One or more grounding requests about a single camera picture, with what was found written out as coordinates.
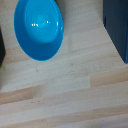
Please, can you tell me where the black fabric storage case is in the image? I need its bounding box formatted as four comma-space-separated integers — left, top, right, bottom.
0, 27, 6, 68

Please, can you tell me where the dark blue book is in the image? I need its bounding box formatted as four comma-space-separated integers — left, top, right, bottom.
102, 0, 128, 65

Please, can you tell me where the blue plastic bowl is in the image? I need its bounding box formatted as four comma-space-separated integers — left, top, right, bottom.
13, 0, 65, 62

